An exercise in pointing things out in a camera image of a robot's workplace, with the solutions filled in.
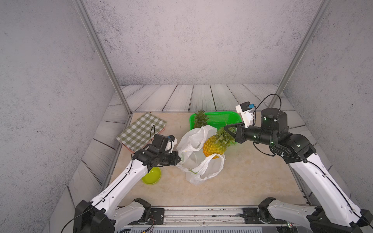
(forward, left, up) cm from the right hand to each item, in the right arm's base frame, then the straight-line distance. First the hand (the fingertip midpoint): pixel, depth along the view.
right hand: (226, 128), depth 60 cm
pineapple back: (+25, +9, -22) cm, 35 cm away
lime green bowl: (-7, +37, -36) cm, 52 cm away
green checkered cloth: (+27, +52, -38) cm, 70 cm away
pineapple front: (-3, +3, -7) cm, 8 cm away
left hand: (-2, +19, -23) cm, 30 cm away
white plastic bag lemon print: (-11, +11, -14) cm, 21 cm away
